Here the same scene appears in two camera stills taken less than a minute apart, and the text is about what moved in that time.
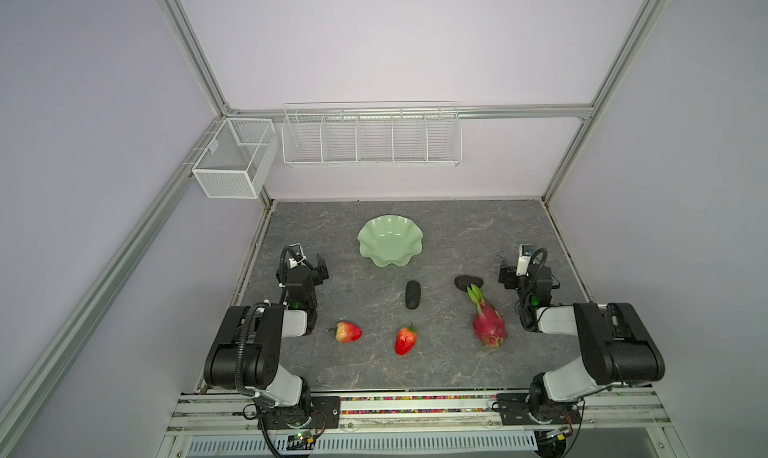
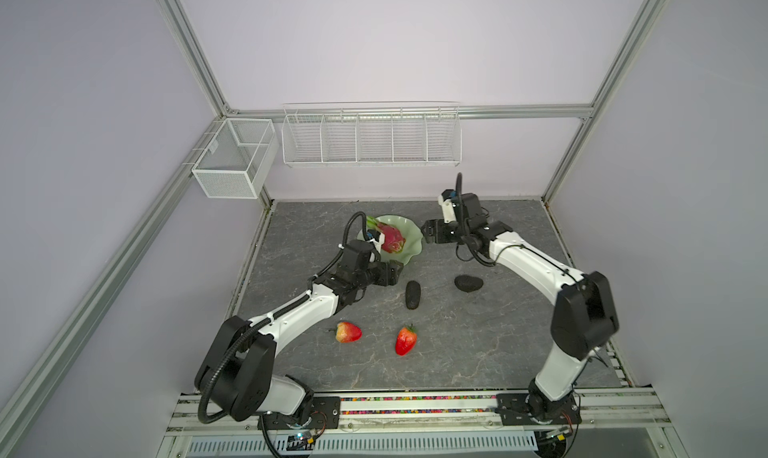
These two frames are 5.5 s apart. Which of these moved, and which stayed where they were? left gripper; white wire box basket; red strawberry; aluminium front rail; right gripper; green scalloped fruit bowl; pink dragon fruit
Moved: pink dragon fruit; left gripper; right gripper
Stayed: green scalloped fruit bowl; white wire box basket; aluminium front rail; red strawberry
